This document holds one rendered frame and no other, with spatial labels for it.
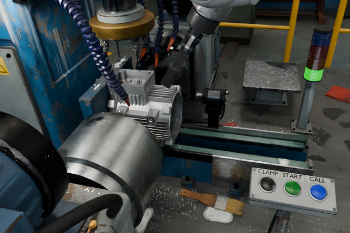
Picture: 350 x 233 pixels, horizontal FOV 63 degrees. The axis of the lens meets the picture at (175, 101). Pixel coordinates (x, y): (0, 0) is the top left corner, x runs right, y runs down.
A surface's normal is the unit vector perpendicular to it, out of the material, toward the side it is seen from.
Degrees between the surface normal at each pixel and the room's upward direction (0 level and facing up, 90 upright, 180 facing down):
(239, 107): 0
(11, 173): 58
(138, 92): 90
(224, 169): 90
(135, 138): 39
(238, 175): 90
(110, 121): 6
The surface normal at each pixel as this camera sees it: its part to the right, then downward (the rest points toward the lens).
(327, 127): -0.06, -0.84
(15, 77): -0.25, 0.54
